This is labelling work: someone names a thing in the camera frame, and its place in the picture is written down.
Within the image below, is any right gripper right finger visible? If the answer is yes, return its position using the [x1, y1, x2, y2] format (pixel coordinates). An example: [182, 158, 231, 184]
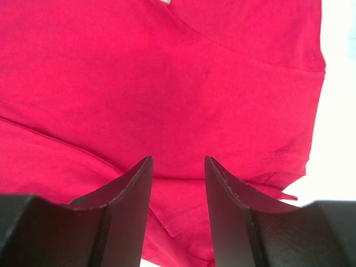
[204, 157, 355, 266]

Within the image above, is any magenta t shirt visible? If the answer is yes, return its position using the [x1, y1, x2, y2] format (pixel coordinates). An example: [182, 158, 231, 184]
[1, 1, 325, 266]

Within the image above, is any white garment label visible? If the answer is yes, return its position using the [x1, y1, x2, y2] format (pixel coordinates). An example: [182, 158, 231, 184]
[160, 0, 172, 4]

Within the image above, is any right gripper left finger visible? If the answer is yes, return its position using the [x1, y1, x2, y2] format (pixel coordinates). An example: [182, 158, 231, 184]
[1, 156, 153, 266]

